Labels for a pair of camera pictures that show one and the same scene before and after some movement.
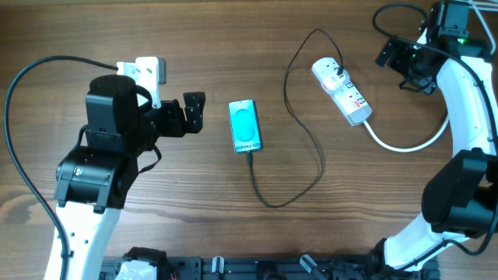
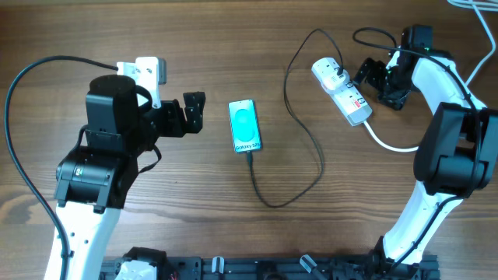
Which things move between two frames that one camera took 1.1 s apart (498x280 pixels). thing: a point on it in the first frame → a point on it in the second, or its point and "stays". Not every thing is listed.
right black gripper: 396,64 → 394,99
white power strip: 355,109 stays
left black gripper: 177,126 stays
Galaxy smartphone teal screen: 244,126 stays
